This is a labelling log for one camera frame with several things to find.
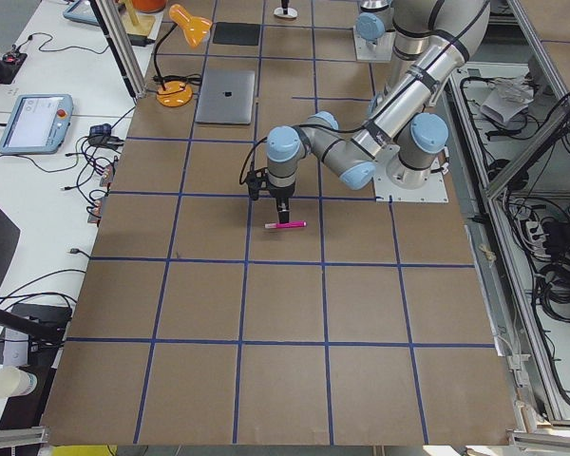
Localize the orange desk lamp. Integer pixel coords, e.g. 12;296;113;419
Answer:
152;3;213;107

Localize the teach pendant tablet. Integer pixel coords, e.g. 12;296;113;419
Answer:
0;94;74;155

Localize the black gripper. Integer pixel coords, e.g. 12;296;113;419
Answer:
267;182;295;223
273;0;298;19

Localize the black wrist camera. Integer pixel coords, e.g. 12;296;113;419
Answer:
244;168;269;201

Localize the black mousepad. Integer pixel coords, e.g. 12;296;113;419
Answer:
213;22;261;47

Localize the white paper cup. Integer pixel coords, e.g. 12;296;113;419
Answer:
0;366;38;399

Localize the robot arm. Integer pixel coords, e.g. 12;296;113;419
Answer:
273;0;392;43
260;1;490;223

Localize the pink highlighter pen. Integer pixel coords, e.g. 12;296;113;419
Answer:
264;220;307;230

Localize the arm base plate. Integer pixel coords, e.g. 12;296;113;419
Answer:
373;147;448;204
353;31;395;63

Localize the silver laptop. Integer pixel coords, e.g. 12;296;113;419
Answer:
195;68;256;125

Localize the wooden stand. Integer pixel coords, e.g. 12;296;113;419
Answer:
122;0;156;37

